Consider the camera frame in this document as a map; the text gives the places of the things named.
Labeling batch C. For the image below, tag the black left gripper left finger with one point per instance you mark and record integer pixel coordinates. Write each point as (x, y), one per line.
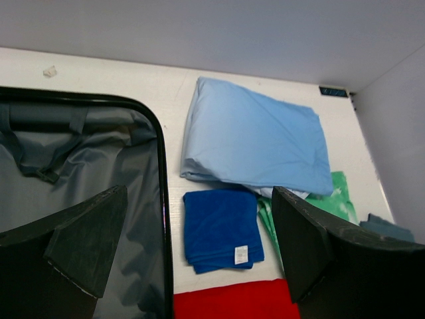
(58, 266)

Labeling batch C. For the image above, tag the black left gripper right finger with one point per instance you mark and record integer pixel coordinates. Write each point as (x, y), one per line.
(336, 269)

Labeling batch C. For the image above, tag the slate blue garment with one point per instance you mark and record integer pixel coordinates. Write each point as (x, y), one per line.
(383, 227)

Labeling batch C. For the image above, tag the green white tie-dye shirt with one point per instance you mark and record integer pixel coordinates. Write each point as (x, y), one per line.
(337, 204)

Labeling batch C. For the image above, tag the red cloth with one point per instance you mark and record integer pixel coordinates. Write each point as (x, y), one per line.
(258, 299)

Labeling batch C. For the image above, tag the royal blue towel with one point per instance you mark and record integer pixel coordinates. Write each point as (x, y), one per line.
(221, 230)

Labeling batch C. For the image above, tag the light blue garment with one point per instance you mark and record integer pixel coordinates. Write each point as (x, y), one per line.
(235, 135)

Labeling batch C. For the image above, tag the black open suitcase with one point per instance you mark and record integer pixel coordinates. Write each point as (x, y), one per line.
(59, 149)

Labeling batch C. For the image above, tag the blue label sticker right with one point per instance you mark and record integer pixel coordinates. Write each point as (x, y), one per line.
(331, 91)

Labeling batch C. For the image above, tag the small paper scrap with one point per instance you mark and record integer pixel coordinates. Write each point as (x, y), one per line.
(50, 72)

